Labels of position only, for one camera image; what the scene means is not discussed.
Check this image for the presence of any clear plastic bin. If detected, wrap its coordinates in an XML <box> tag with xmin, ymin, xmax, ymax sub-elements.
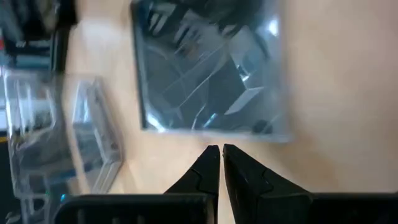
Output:
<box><xmin>0</xmin><ymin>67</ymin><xmax>125</xmax><ymax>224</ymax></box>

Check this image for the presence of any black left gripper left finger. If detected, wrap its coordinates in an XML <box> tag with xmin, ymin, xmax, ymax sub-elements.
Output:
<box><xmin>164</xmin><ymin>144</ymin><xmax>221</xmax><ymax>224</ymax></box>

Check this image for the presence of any clear jewel case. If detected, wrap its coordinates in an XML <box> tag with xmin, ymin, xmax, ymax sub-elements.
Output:
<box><xmin>70</xmin><ymin>79</ymin><xmax>124</xmax><ymax>194</ymax></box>
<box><xmin>130</xmin><ymin>0</ymin><xmax>293</xmax><ymax>144</ymax></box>

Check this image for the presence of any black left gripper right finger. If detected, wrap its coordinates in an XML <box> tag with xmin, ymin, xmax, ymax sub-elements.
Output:
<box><xmin>223</xmin><ymin>143</ymin><xmax>313</xmax><ymax>224</ymax></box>

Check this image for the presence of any black aluminium table frame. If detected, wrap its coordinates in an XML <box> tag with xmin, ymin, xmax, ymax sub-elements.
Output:
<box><xmin>51</xmin><ymin>0</ymin><xmax>78</xmax><ymax>74</ymax></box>

